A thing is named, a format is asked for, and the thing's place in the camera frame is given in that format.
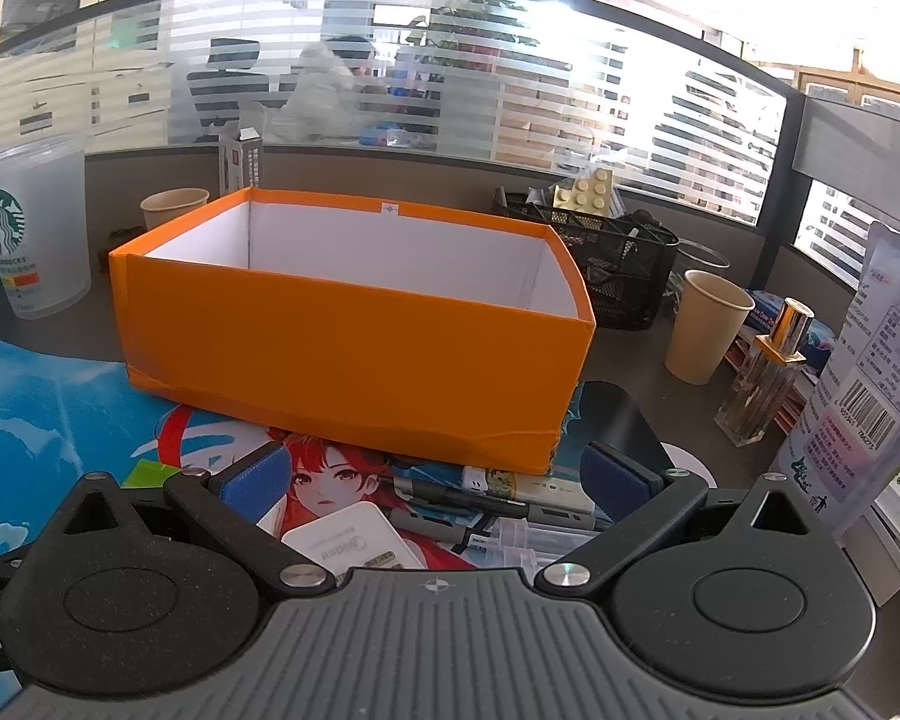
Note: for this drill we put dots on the green potted plant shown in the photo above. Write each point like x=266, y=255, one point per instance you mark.
x=480, y=30

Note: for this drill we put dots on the black mesh desk organizer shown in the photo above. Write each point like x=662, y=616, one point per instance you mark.
x=622, y=277

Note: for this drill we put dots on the orange cardboard box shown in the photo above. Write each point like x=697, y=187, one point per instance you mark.
x=345, y=345

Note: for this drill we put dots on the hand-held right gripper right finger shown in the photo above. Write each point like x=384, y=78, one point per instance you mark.
x=616, y=471

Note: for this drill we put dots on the frosted plastic cup green logo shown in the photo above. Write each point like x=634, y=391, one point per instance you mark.
x=45, y=240

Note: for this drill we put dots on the black pen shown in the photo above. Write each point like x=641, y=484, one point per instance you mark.
x=450, y=495

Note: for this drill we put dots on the clear printed plastic packet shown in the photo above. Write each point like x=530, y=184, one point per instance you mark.
x=870, y=390

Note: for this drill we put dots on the black office chair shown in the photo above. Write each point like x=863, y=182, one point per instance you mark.
x=225, y=90

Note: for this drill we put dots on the printed cartoon desk mat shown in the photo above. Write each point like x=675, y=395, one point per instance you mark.
x=45, y=420

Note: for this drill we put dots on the clear plastic syringe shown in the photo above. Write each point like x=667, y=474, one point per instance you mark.
x=517, y=540

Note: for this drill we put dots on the blue tissue packet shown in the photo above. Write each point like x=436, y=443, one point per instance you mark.
x=819, y=337

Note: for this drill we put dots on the small white black carton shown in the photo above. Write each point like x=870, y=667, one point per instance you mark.
x=238, y=165

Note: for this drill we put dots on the green card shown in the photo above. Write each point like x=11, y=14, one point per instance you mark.
x=150, y=476

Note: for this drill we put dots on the glass perfume bottle gold cap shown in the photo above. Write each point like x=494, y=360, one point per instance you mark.
x=757, y=390

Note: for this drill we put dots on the beige paper cup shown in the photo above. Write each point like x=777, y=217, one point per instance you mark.
x=705, y=337
x=169, y=211

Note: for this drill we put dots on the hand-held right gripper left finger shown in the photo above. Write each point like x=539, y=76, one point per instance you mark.
x=255, y=478

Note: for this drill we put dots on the cream toy brick plate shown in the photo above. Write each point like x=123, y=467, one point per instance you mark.
x=585, y=191

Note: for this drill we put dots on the white printed marker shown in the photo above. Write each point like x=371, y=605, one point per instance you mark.
x=525, y=486

